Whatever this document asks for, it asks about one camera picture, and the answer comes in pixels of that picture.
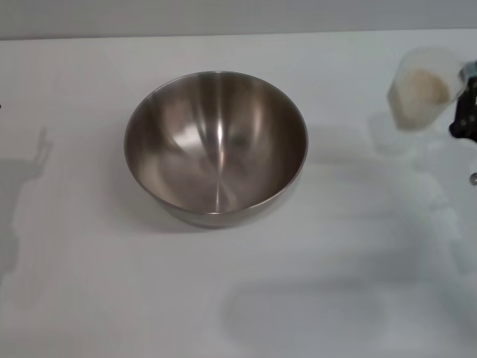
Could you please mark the clear plastic measuring cup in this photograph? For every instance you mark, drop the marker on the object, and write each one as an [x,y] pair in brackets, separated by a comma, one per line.
[406,112]

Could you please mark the white uncooked rice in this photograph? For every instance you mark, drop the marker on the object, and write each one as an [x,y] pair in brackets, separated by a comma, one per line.
[421,93]

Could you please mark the stainless steel mixing bowl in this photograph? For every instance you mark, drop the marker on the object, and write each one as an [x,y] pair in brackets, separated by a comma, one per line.
[216,149]

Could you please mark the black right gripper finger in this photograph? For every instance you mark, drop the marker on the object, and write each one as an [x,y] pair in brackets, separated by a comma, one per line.
[466,115]

